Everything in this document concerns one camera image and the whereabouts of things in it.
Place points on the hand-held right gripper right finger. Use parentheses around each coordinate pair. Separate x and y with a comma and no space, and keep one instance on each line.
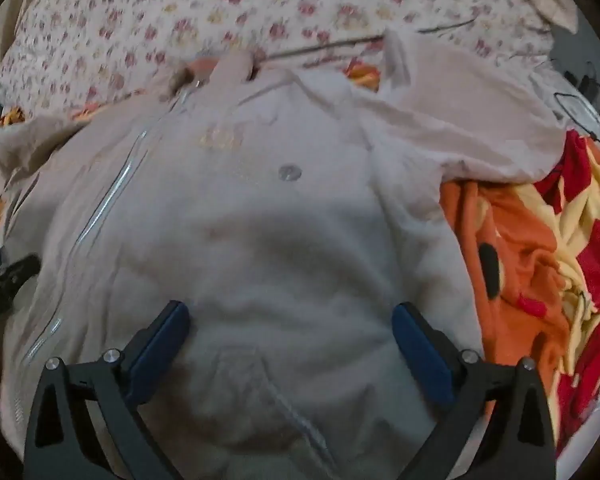
(422,355)

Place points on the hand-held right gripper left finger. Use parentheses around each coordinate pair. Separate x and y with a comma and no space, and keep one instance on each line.
(160,341)

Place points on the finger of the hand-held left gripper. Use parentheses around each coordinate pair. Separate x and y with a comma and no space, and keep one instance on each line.
(17,269)

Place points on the beige zip jacket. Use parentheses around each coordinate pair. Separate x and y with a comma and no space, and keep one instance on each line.
(280,235)

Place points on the red orange patterned bedsheet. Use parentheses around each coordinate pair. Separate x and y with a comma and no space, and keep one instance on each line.
(520,260)

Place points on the floral quilt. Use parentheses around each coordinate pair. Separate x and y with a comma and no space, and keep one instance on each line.
(280,0)

